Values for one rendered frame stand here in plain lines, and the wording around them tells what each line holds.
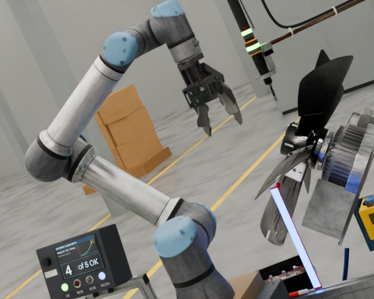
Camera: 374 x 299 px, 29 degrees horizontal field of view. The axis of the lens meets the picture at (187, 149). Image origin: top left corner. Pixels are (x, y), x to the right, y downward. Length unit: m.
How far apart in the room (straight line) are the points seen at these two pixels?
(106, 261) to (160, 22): 0.83
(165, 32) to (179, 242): 0.52
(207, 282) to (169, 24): 0.65
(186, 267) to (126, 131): 8.87
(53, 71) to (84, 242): 6.32
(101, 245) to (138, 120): 8.49
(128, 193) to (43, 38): 6.65
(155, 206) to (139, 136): 8.71
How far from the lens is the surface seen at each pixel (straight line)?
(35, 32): 8.60
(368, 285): 2.15
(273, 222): 2.55
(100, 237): 2.32
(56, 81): 8.60
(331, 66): 2.33
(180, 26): 1.85
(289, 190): 2.52
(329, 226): 2.37
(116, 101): 10.54
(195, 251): 1.85
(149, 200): 1.98
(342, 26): 9.73
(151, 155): 10.79
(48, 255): 2.45
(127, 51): 1.73
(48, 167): 1.90
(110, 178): 1.99
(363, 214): 2.03
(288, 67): 10.06
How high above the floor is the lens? 1.72
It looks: 9 degrees down
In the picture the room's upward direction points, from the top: 25 degrees counter-clockwise
